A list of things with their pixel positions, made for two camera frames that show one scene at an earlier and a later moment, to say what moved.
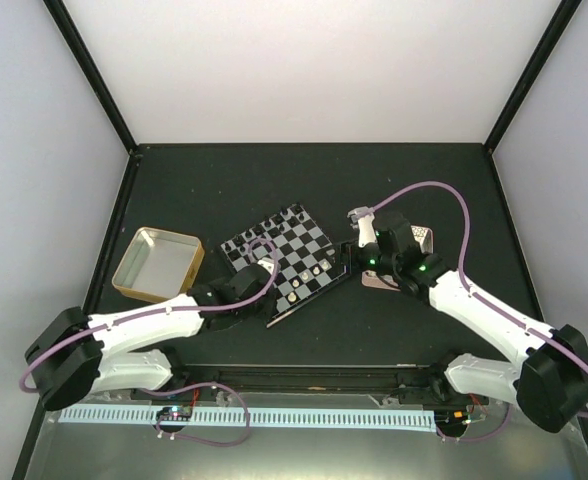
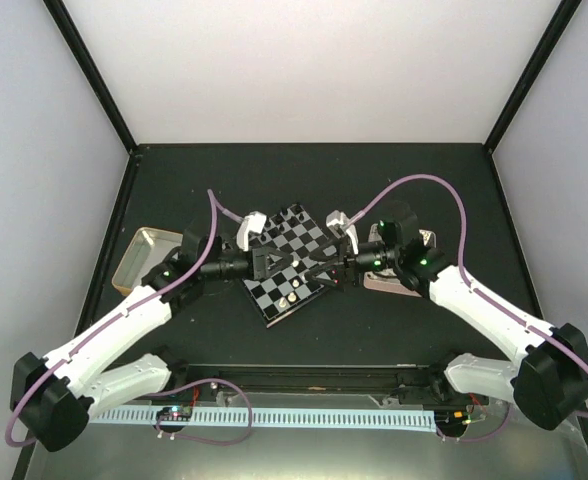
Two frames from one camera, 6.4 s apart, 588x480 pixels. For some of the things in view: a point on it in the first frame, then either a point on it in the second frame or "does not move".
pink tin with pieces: x=374 y=279 does not move
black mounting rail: x=405 y=384 does not move
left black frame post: x=90 y=70 does not move
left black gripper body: x=264 y=312 -> x=229 y=271
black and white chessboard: x=306 y=261 does not move
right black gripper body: x=355 y=265 -> x=354 y=271
